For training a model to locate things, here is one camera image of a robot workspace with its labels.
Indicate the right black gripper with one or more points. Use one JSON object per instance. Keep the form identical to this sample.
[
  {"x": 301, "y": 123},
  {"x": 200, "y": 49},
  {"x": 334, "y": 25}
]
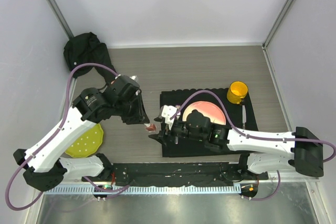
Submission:
[{"x": 162, "y": 136}]

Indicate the white cable duct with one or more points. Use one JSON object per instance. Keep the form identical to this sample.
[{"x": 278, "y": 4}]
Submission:
[{"x": 85, "y": 189}]

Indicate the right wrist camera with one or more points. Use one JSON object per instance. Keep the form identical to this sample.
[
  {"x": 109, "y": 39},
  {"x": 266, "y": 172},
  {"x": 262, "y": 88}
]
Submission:
[{"x": 168, "y": 114}]

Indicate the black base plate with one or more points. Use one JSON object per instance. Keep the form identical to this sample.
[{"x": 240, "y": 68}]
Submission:
[{"x": 208, "y": 174}]

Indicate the nail polish bottle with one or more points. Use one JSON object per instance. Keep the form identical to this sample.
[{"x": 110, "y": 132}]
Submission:
[{"x": 150, "y": 127}]

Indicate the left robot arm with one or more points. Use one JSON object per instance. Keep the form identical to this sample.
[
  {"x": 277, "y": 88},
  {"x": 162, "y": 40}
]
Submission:
[{"x": 44, "y": 166}]

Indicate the pink cream plate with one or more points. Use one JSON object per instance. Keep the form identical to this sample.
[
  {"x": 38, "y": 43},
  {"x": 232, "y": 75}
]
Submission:
[{"x": 208, "y": 109}]

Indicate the green dotted plate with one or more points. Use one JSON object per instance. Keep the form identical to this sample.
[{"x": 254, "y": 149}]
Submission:
[{"x": 87, "y": 144}]

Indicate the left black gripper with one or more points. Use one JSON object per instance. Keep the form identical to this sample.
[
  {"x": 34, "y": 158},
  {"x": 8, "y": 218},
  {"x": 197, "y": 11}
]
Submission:
[{"x": 139, "y": 117}]

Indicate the black placemat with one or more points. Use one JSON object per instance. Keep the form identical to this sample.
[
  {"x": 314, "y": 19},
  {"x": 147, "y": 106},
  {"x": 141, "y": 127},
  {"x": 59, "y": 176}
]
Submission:
[{"x": 204, "y": 137}]

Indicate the black sleeve cloth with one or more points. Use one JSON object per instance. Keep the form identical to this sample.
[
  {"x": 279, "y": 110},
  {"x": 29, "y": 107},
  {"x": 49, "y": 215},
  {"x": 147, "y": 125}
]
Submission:
[{"x": 86, "y": 48}]

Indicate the table knife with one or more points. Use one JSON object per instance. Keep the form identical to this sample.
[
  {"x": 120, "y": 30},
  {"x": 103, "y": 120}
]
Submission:
[{"x": 244, "y": 117}]

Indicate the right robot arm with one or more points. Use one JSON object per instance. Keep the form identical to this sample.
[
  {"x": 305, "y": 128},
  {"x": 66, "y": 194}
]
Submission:
[{"x": 299, "y": 150}]

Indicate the yellow mug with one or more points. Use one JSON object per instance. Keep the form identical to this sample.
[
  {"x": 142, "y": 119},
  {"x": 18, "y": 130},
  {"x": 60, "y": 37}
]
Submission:
[{"x": 237, "y": 92}]

